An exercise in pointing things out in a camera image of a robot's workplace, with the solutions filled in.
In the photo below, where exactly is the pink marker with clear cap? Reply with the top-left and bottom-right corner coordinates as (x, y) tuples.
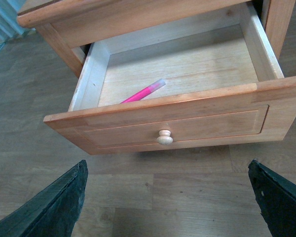
(121, 79), (166, 103)

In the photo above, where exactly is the wooden drawer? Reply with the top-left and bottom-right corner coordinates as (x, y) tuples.
(43, 1), (296, 156)

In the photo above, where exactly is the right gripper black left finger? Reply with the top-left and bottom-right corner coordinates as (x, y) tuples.
(0, 160), (88, 237)

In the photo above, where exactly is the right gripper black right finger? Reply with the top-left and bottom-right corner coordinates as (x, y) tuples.
(248, 160), (296, 237)

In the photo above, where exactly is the pale blue pleated curtain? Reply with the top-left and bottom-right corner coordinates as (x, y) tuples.
(0, 0), (31, 40)

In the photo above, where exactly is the wooden nightstand cabinet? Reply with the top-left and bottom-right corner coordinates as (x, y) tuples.
(16, 0), (296, 79)

